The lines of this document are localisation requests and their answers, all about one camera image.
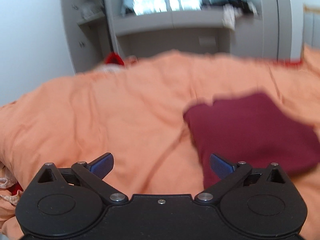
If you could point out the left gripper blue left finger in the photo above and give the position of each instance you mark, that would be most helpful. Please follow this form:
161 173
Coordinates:
101 166

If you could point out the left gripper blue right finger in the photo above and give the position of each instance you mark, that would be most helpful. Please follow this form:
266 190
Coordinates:
221 166

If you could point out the dark red long-sleeve sweater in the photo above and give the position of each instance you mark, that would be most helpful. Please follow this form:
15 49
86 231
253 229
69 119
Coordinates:
251 129

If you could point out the dark clothes pile on sill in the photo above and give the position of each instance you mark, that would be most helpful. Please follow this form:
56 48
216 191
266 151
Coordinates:
244 6

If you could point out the orange duvet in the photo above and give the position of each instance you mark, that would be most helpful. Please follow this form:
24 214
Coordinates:
137 115

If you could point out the floral patterned fabric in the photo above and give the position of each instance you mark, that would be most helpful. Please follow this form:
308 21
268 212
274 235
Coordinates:
10 191

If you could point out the red plush item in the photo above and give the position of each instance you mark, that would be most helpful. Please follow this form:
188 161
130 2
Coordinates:
113 58

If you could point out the red bed sheet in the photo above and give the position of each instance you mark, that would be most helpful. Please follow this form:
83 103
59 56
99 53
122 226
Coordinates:
289 63

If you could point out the grey window bench desk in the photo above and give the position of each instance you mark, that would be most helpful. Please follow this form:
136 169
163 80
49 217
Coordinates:
161 25

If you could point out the white cloth hanging off sill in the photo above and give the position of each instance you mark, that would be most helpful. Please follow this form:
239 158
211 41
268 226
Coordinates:
230 14

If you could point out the plastic bag on shelf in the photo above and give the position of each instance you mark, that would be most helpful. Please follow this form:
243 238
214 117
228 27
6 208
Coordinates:
89 9

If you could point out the grey wardrobe cabinet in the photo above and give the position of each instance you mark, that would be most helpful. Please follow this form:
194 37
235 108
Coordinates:
88 39

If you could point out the grey padded headboard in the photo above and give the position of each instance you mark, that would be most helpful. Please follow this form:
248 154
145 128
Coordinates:
311 30

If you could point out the white wall socket plate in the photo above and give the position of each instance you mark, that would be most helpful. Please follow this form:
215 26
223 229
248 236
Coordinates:
207 41

